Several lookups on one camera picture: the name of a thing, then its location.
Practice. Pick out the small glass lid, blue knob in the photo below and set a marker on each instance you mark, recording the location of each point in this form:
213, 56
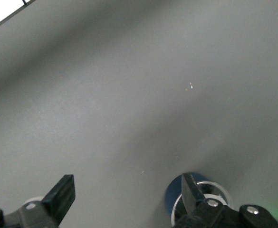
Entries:
220, 190

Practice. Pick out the dark blue saucepan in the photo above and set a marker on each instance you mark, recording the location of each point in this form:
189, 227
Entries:
173, 190

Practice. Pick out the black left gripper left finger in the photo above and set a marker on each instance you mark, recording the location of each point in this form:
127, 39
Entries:
60, 194

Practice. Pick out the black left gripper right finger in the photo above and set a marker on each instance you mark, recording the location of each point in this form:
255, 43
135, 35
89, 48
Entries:
191, 194

